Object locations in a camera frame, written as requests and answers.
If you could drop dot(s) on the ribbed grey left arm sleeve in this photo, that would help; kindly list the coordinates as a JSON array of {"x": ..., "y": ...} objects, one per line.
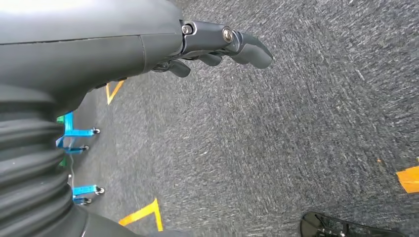
[{"x": 29, "y": 163}]

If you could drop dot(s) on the blue metal shelf rack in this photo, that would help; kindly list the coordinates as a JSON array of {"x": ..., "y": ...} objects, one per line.
[
  {"x": 83, "y": 189},
  {"x": 77, "y": 132}
]

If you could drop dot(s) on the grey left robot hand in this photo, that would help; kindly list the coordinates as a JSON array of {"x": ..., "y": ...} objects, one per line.
[{"x": 98, "y": 49}]

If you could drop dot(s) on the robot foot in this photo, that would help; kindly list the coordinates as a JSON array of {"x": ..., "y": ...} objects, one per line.
[{"x": 314, "y": 225}]

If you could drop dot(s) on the green plastic crate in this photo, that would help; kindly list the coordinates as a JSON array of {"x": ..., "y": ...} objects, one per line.
[
  {"x": 60, "y": 119},
  {"x": 62, "y": 162}
]

